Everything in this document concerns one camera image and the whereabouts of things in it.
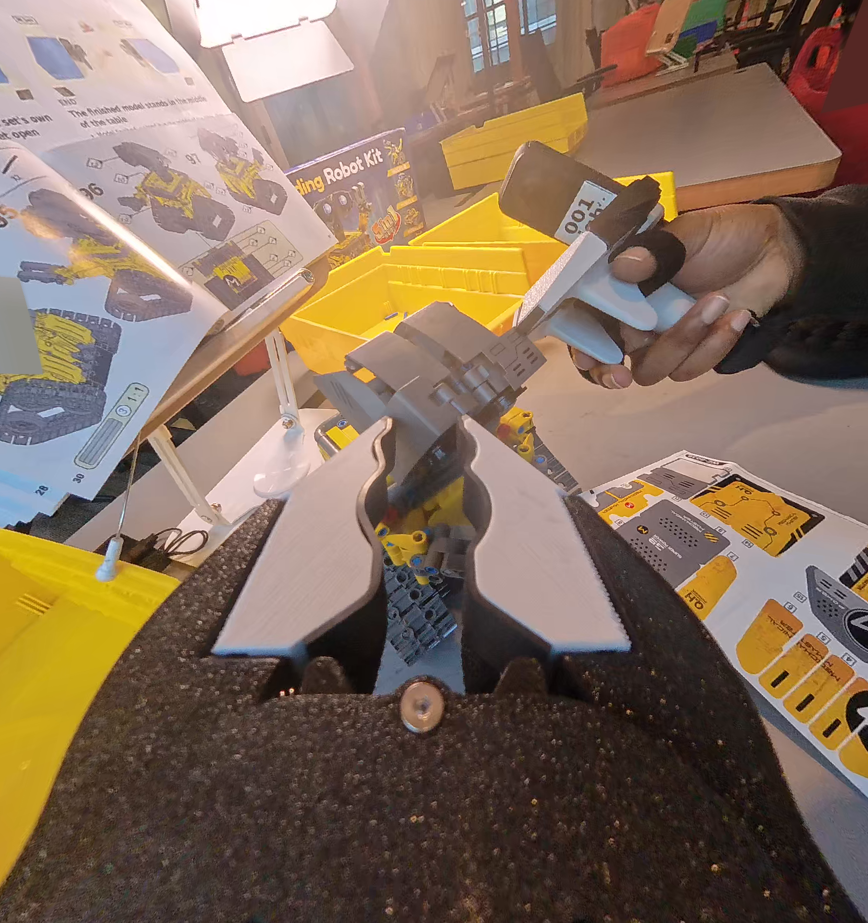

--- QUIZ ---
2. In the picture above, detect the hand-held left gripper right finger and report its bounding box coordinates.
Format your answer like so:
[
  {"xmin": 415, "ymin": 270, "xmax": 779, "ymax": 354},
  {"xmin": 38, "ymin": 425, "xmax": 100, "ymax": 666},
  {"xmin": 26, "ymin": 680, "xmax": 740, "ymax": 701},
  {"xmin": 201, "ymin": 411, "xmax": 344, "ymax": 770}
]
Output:
[{"xmin": 460, "ymin": 419, "xmax": 634, "ymax": 657}]

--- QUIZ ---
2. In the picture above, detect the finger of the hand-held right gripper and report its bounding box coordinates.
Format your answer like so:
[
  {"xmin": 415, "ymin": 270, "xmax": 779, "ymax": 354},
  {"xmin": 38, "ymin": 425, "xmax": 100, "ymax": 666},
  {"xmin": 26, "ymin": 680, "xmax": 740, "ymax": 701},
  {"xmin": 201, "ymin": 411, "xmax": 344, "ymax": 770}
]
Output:
[
  {"xmin": 511, "ymin": 231, "xmax": 608, "ymax": 336},
  {"xmin": 528, "ymin": 303, "xmax": 625, "ymax": 369}
]

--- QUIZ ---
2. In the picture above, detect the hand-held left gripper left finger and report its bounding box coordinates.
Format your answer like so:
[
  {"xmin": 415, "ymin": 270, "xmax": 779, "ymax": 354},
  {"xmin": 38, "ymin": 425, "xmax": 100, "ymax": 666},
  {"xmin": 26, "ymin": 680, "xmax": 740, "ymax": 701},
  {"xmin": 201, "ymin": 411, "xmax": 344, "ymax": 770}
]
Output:
[{"xmin": 212, "ymin": 419, "xmax": 394, "ymax": 661}]

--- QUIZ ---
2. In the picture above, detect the yellow grey brick robot model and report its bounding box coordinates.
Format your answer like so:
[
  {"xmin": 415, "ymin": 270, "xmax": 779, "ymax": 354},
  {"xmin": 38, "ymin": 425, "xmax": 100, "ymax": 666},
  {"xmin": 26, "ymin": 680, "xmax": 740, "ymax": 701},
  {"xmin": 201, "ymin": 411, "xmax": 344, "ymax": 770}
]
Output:
[{"xmin": 314, "ymin": 299, "xmax": 582, "ymax": 682}]

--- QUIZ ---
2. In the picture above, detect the metal wire page holder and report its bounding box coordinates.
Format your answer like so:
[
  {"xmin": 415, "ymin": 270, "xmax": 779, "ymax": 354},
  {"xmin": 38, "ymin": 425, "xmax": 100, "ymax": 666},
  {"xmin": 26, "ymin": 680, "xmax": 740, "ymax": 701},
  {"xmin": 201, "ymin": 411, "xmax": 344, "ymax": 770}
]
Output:
[{"xmin": 95, "ymin": 440, "xmax": 140, "ymax": 584}]

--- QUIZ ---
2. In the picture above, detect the yellow grey sticker sheet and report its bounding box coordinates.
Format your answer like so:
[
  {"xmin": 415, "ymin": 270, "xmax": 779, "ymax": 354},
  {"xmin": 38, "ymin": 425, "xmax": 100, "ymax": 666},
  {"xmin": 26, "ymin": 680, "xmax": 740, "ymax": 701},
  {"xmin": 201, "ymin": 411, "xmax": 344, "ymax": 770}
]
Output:
[{"xmin": 589, "ymin": 450, "xmax": 868, "ymax": 826}]

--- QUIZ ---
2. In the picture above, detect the instruction booklet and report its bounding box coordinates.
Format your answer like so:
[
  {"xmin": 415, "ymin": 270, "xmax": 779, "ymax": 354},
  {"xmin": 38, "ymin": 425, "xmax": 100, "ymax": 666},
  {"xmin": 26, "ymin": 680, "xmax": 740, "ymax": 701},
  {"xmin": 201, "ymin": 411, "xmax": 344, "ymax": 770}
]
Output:
[{"xmin": 0, "ymin": 113, "xmax": 337, "ymax": 537}]

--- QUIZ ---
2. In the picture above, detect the grey desk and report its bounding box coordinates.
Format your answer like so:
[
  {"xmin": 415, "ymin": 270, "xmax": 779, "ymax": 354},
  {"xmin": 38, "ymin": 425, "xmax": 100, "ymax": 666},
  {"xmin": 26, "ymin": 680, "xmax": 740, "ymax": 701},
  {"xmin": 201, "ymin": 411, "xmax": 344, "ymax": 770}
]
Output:
[{"xmin": 59, "ymin": 202, "xmax": 868, "ymax": 923}]

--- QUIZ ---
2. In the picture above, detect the white task instruction sheet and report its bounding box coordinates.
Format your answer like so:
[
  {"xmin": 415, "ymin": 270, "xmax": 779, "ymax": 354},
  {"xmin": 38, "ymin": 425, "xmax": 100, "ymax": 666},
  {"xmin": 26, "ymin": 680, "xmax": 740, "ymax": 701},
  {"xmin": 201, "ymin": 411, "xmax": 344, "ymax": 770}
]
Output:
[{"xmin": 0, "ymin": 0, "xmax": 233, "ymax": 162}]

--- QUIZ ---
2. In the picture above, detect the person's right hand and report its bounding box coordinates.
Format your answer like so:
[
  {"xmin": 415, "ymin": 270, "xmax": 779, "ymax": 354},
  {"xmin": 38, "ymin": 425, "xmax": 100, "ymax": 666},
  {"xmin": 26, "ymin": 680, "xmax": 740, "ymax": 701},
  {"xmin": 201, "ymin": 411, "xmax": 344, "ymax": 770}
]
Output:
[{"xmin": 571, "ymin": 202, "xmax": 810, "ymax": 390}]

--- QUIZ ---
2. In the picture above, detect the yellow plastic bin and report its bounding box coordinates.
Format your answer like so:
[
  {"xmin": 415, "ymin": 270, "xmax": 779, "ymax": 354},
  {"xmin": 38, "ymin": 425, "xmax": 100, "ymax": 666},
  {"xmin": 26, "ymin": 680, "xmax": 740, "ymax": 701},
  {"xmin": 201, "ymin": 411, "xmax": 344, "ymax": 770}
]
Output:
[
  {"xmin": 0, "ymin": 525, "xmax": 181, "ymax": 912},
  {"xmin": 440, "ymin": 93, "xmax": 591, "ymax": 191},
  {"xmin": 280, "ymin": 243, "xmax": 539, "ymax": 379},
  {"xmin": 410, "ymin": 171, "xmax": 680, "ymax": 289}
]

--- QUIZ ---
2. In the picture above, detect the white book stand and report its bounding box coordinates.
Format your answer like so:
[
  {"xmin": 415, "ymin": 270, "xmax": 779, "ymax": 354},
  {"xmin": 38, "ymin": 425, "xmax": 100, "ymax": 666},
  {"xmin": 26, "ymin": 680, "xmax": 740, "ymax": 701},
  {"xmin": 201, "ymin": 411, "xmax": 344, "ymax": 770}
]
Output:
[{"xmin": 102, "ymin": 267, "xmax": 351, "ymax": 537}]

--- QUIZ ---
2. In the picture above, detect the window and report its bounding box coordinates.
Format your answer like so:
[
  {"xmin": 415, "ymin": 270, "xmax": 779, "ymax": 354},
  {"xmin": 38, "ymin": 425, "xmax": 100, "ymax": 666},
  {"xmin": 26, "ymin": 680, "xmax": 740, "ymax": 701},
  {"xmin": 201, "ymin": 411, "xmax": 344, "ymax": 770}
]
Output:
[{"xmin": 463, "ymin": 0, "xmax": 559, "ymax": 73}]

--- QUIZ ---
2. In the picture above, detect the colourful toy set box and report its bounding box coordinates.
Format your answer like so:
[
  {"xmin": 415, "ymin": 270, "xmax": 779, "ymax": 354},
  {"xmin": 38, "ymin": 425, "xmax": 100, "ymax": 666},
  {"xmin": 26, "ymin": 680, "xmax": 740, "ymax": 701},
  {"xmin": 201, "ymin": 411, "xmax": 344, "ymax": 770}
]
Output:
[{"xmin": 286, "ymin": 127, "xmax": 426, "ymax": 249}]

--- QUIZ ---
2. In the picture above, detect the bright softbox lamp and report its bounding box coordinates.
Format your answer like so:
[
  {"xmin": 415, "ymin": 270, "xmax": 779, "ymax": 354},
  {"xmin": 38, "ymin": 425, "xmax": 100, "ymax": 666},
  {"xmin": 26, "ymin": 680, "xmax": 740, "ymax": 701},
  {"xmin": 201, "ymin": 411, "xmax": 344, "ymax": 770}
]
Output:
[{"xmin": 193, "ymin": 0, "xmax": 357, "ymax": 105}]

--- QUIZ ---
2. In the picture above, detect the black cable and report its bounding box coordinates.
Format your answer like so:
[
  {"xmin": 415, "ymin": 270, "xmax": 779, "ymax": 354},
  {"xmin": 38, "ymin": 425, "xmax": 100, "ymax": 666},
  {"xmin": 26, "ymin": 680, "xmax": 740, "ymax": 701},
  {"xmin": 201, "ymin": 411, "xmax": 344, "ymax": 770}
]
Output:
[{"xmin": 114, "ymin": 525, "xmax": 213, "ymax": 574}]

